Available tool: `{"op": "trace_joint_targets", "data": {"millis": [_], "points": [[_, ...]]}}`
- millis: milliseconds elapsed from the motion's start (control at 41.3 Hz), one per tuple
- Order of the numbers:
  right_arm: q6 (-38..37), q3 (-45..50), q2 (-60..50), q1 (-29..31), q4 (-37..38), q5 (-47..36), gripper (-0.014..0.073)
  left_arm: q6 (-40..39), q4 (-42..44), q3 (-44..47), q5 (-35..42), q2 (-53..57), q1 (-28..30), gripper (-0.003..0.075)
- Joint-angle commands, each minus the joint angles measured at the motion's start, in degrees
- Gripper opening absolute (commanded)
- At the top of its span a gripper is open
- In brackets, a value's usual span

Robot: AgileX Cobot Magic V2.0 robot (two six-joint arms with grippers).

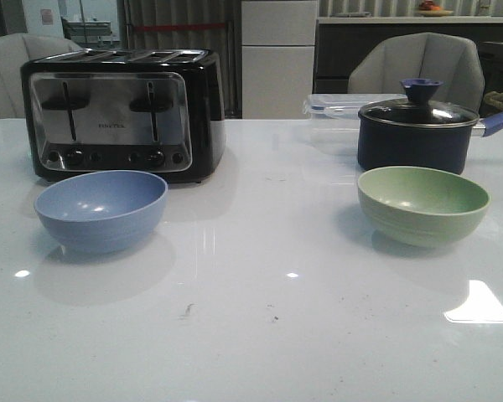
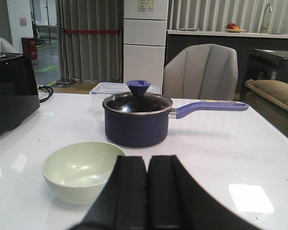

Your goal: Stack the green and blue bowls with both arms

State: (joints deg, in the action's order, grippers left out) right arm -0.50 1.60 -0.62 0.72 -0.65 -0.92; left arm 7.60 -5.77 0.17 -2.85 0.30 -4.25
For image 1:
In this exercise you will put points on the grey chair left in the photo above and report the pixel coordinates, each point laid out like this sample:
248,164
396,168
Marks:
16,50

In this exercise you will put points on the grey chair right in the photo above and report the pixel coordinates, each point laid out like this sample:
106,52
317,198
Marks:
453,60

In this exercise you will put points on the glass pot lid blue knob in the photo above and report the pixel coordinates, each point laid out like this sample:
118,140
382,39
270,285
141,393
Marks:
419,108

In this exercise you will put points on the clear plastic food container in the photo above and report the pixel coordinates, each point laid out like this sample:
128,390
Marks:
334,120

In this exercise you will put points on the grey chair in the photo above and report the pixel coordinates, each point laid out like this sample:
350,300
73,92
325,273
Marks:
16,50
453,60

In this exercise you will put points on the fruit bowl on counter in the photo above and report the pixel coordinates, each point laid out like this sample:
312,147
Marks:
429,8

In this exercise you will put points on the blue bowl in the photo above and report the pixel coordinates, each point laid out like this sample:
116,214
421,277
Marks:
102,212

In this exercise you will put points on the black chrome four-slot toaster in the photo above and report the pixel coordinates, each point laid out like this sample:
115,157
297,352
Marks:
158,111

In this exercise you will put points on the white cabinet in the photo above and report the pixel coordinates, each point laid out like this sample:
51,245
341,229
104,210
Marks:
277,57

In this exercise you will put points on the green bowl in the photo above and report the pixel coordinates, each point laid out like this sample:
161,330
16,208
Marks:
421,206

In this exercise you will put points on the dark blue saucepan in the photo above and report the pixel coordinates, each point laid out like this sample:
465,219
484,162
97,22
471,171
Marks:
441,146

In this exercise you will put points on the dark counter with white top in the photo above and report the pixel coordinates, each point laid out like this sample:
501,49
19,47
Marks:
343,43

